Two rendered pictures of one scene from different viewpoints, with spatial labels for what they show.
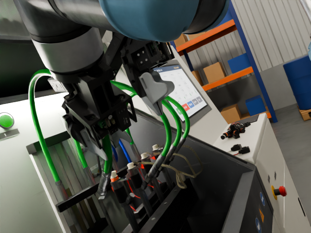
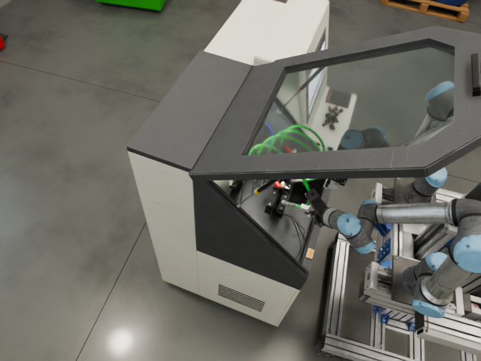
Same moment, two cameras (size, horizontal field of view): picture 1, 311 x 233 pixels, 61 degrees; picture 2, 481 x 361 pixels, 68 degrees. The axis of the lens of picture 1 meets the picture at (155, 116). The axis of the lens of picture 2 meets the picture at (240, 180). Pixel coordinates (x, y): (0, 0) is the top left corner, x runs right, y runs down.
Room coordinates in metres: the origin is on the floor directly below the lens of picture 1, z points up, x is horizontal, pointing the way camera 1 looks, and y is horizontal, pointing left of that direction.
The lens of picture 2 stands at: (-0.33, 0.62, 2.58)
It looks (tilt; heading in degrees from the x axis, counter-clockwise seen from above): 54 degrees down; 346
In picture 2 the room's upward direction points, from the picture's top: 7 degrees clockwise
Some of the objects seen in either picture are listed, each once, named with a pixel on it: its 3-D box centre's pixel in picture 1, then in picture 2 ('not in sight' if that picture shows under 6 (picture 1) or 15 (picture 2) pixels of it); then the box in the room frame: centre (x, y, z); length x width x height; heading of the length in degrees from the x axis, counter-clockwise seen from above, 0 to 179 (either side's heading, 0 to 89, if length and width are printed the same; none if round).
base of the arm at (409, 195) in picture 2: not in sight; (420, 191); (0.58, -0.58, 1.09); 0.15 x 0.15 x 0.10
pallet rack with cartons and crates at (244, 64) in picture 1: (190, 77); not in sight; (6.14, -1.10, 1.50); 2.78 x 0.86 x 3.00; 66
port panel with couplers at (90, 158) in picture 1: (90, 145); not in sight; (1.00, 0.27, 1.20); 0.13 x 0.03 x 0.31; 151
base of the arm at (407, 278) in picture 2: not in sight; (422, 278); (0.13, -0.38, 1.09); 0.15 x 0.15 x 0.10
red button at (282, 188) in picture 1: (279, 191); not in sight; (0.92, -0.31, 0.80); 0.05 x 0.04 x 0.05; 151
